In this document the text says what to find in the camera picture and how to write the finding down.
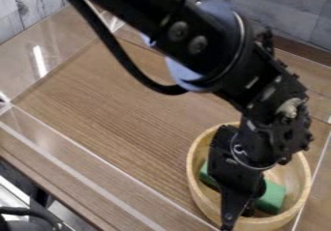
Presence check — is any green rectangular block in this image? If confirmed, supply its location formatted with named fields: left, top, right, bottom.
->
left=200, top=161, right=286, bottom=215

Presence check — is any black metal bracket with screw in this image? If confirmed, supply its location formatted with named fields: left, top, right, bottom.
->
left=29, top=195, right=71, bottom=231

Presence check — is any clear acrylic corner bracket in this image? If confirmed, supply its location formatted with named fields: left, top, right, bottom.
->
left=85, top=0, right=126, bottom=33

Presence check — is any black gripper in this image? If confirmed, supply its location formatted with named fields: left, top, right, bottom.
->
left=207, top=125, right=275, bottom=231

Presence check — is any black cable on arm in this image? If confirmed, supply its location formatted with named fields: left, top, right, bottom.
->
left=51, top=0, right=192, bottom=97

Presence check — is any black cable bottom left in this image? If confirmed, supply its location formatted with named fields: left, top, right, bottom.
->
left=0, top=206, right=62, bottom=228

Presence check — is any round wooden bowl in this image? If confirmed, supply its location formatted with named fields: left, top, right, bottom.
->
left=187, top=125, right=313, bottom=231

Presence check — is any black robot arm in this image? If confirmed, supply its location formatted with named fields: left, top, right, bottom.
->
left=69, top=0, right=313, bottom=231

